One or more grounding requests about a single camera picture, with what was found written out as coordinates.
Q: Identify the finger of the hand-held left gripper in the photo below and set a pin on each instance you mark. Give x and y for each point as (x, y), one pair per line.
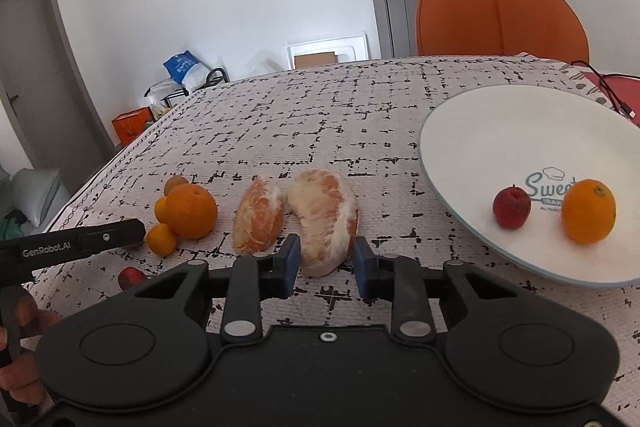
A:
(112, 236)

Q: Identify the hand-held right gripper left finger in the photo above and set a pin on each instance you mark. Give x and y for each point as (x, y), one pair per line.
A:
(289, 267)

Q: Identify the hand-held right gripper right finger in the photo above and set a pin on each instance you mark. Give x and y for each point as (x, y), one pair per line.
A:
(365, 274)

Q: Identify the small kumquat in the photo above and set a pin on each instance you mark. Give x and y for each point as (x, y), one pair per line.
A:
(162, 240)
(160, 210)

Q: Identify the large peeled pomelo segment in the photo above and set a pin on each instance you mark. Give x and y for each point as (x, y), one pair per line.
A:
(322, 222)

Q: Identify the small peeled pomelo segment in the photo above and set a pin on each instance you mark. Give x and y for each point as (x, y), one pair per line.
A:
(259, 217)

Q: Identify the small brown-green kiwi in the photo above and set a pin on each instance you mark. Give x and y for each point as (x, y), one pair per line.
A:
(175, 183)

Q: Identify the large round orange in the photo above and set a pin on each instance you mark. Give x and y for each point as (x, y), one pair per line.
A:
(191, 212)

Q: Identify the white round plate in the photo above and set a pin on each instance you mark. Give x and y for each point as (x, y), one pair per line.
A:
(500, 132)

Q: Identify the person's left hand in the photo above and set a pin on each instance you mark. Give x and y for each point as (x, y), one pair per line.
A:
(22, 382)

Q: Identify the green cloth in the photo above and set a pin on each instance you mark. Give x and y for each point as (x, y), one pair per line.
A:
(9, 228)

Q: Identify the small red lychee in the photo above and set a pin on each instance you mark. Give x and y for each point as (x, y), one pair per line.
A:
(131, 278)
(511, 208)

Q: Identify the grey cushion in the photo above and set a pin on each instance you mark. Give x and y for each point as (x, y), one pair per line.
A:
(36, 199)

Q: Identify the orange box on floor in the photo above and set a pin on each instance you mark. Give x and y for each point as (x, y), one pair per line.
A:
(130, 127)

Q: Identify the black-patterned white tablecloth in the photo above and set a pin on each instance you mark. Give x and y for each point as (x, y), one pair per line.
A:
(325, 122)

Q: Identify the white plastic container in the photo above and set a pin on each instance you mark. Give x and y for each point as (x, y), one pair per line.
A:
(161, 94)

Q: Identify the dark grey door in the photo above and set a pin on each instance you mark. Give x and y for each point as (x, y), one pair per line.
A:
(35, 82)

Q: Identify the blue plastic bag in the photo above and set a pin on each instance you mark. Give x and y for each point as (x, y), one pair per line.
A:
(181, 66)

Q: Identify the black metal rack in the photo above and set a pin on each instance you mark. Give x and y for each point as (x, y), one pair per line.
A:
(216, 77)

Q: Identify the clear plastic bag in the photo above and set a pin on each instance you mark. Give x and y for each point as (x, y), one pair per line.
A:
(262, 63)

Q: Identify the brown cardboard piece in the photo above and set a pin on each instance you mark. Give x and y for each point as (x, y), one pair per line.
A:
(315, 60)

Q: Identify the white foam tray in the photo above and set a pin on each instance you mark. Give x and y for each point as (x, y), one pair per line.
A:
(350, 44)

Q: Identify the tall oval orange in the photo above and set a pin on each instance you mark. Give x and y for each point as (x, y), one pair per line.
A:
(588, 218)

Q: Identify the orange chair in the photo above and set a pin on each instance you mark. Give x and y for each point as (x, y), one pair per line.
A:
(500, 12)

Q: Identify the red paper mat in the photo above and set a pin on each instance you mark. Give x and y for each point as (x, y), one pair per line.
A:
(625, 92)

